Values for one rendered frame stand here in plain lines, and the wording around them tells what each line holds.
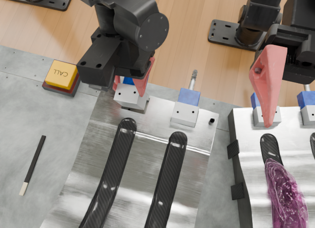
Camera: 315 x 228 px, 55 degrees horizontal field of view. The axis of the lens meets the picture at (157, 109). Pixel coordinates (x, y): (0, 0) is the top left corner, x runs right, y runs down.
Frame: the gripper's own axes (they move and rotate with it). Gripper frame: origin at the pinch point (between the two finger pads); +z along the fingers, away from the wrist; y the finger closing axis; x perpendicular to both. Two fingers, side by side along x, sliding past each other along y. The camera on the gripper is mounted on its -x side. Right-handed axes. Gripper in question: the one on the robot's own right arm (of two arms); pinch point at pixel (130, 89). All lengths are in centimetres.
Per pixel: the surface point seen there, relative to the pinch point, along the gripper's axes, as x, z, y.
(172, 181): -10.7, 12.6, 11.5
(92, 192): -17.8, 11.2, -2.5
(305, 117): 10.9, 10.7, 35.3
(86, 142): -9.3, 7.8, -7.1
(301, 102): 14.9, 10.2, 34.3
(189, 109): 1.4, 4.2, 11.8
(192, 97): 5.0, 4.3, 11.7
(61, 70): 6.6, 4.4, -21.4
